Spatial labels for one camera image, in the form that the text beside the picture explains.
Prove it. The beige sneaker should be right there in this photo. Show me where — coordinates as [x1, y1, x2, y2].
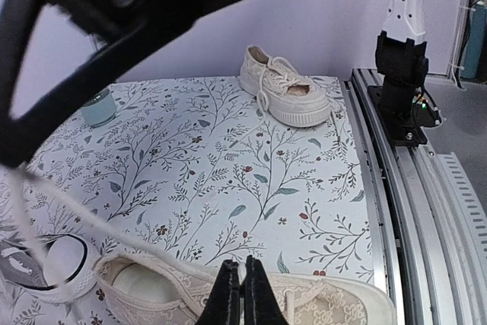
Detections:
[8, 167, 396, 324]
[239, 46, 331, 128]

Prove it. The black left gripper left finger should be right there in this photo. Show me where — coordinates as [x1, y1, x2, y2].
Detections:
[196, 260, 240, 325]

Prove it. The floral patterned table mat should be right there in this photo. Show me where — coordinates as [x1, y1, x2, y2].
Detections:
[0, 73, 376, 325]

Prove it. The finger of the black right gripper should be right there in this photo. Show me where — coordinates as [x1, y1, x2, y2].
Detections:
[1, 0, 196, 167]

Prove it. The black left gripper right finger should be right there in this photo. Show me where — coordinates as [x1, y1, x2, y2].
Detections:
[243, 256, 288, 325]

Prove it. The aluminium front rail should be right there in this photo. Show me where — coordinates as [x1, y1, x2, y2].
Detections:
[343, 69, 486, 324]

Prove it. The grey sneaker with white laces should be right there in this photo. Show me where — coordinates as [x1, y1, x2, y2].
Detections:
[1, 234, 99, 304]

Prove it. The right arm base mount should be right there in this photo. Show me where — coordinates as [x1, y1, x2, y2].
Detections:
[368, 31, 442, 148]

